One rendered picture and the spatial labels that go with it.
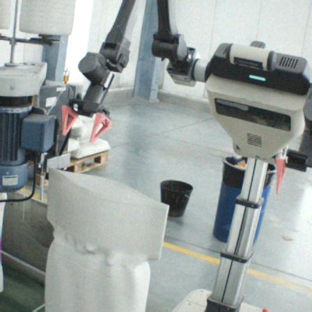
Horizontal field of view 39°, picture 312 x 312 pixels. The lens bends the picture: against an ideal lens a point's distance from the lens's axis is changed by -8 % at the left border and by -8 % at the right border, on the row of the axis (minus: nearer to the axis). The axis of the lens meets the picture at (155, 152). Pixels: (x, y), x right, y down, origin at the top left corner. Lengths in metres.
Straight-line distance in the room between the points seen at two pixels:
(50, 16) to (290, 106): 0.85
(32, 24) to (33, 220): 1.18
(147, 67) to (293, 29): 3.35
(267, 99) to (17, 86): 0.85
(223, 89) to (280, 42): 7.81
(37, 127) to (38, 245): 1.13
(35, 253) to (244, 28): 7.98
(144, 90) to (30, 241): 8.23
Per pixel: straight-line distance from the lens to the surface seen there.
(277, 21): 9.49
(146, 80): 10.25
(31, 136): 1.24
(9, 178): 1.28
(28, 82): 1.22
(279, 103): 1.60
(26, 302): 2.06
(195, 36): 10.02
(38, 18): 1.31
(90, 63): 1.22
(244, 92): 1.64
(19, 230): 2.34
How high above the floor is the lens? 1.57
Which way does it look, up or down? 15 degrees down
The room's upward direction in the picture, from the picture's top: 8 degrees clockwise
